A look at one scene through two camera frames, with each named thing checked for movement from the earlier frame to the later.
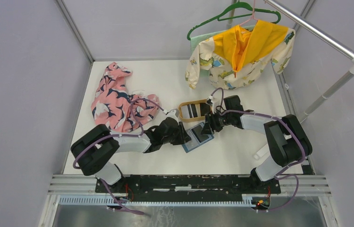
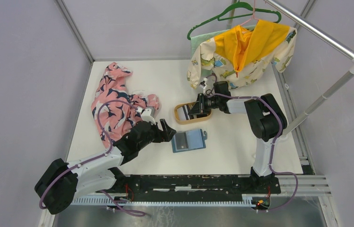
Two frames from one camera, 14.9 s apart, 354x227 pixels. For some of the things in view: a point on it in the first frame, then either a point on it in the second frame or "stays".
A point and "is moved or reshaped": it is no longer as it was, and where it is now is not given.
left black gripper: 183,136 -> 167,135
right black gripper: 211,124 -> 200,108
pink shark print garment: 114,107 stays
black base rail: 190,184 stays
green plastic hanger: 216,18 stays
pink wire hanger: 253,17 stays
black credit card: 197,130 is moved or reshaped
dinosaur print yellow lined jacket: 239,57 stays
